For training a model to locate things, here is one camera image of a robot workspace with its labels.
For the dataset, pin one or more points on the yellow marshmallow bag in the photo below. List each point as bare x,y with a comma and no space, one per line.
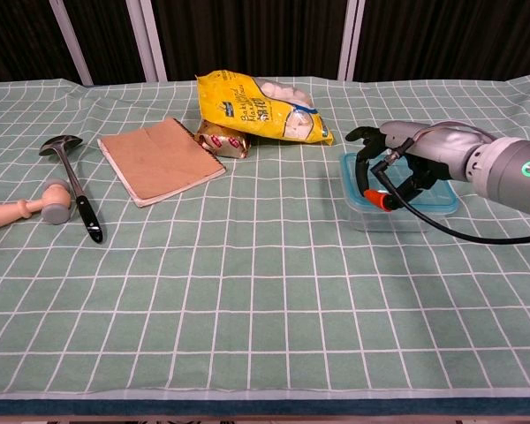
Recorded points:
243,106

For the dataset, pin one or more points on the brown spiral notebook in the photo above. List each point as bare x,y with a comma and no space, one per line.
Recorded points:
159,163

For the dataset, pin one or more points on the wooden mallet with grey head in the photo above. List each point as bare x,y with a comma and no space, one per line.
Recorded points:
55,203

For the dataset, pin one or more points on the slim white frame post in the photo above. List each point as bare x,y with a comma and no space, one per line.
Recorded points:
70,44

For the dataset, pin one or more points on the clear plastic container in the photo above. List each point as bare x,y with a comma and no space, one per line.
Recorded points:
380,223

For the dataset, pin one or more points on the wide white frame post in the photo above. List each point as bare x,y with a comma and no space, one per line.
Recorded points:
152,40
351,40

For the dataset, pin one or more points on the gold foil snack packet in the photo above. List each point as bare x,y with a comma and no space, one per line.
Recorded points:
223,141

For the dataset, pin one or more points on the black pleated curtain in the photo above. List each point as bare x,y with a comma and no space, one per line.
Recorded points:
256,35

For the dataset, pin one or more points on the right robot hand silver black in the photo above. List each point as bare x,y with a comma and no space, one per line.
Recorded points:
437,146

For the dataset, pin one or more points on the green checked tablecloth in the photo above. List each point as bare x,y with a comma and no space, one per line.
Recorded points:
203,287

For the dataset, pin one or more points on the blue transparent container lid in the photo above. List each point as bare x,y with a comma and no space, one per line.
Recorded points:
437,194

